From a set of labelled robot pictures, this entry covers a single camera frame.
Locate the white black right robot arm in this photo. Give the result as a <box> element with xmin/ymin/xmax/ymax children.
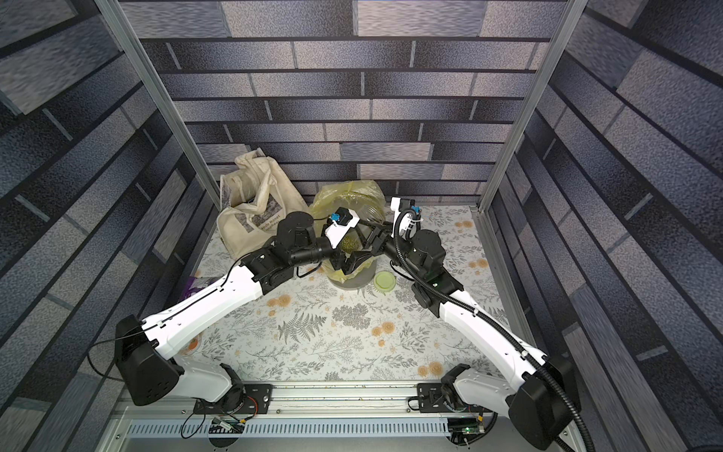
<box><xmin>363</xmin><ymin>222</ymin><xmax>595</xmax><ymax>451</ymax></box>

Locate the short frosted plastic cup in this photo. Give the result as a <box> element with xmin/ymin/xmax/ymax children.
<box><xmin>338</xmin><ymin>224</ymin><xmax>372</xmax><ymax>255</ymax></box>

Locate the purple snack packet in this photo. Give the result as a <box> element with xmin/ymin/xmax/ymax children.
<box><xmin>181</xmin><ymin>278</ymin><xmax>209</xmax><ymax>301</ymax></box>

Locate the green jar lid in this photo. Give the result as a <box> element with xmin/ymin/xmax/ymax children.
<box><xmin>373</xmin><ymin>270</ymin><xmax>397</xmax><ymax>293</ymax></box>

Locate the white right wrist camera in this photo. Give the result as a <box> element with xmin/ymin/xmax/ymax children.
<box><xmin>390</xmin><ymin>197</ymin><xmax>422</xmax><ymax>239</ymax></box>

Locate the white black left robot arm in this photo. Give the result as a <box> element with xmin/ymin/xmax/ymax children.
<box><xmin>115</xmin><ymin>208</ymin><xmax>388</xmax><ymax>412</ymax></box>

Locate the floral patterned table mat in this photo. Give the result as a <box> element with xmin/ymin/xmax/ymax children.
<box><xmin>182</xmin><ymin>205</ymin><xmax>508</xmax><ymax>382</ymax></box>

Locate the yellow plastic bin liner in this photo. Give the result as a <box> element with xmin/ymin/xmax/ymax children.
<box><xmin>309</xmin><ymin>180</ymin><xmax>386</xmax><ymax>283</ymax></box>

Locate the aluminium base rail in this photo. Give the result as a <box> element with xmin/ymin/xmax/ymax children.
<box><xmin>99</xmin><ymin>380</ymin><xmax>582</xmax><ymax>451</ymax></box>

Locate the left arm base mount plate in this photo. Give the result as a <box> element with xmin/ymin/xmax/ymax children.
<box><xmin>193</xmin><ymin>383</ymin><xmax>273</xmax><ymax>416</ymax></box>

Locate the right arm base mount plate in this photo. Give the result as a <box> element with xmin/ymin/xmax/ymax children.
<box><xmin>413</xmin><ymin>382</ymin><xmax>491</xmax><ymax>414</ymax></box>

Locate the black corrugated cable conduit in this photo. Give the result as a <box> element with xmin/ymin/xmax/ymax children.
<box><xmin>394</xmin><ymin>208</ymin><xmax>597</xmax><ymax>452</ymax></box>

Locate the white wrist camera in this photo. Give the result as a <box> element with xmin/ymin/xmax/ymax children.
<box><xmin>390</xmin><ymin>197</ymin><xmax>422</xmax><ymax>239</ymax></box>
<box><xmin>323</xmin><ymin>207</ymin><xmax>360</xmax><ymax>249</ymax></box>

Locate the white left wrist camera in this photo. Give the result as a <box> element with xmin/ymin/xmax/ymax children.
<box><xmin>323</xmin><ymin>207</ymin><xmax>360</xmax><ymax>249</ymax></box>

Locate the grey mesh waste bin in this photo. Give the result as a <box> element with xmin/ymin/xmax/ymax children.
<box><xmin>331</xmin><ymin>261</ymin><xmax>377</xmax><ymax>290</ymax></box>

